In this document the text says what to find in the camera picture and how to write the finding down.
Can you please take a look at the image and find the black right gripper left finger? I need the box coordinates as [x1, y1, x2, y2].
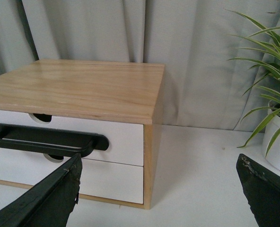
[0, 154, 82, 227]

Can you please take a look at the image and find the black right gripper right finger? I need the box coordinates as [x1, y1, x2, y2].
[236, 154, 280, 227]

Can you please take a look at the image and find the black drawer handle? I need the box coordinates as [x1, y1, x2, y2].
[0, 123, 110, 157]

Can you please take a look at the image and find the wooden drawer cabinet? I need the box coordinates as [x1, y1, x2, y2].
[0, 59, 165, 210]

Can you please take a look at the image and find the white plant pot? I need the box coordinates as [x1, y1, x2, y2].
[262, 102, 280, 177]

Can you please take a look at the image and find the grey curtain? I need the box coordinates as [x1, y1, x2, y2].
[0, 0, 280, 131]

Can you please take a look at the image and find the green spider plant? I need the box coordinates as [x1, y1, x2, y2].
[232, 11, 280, 154]

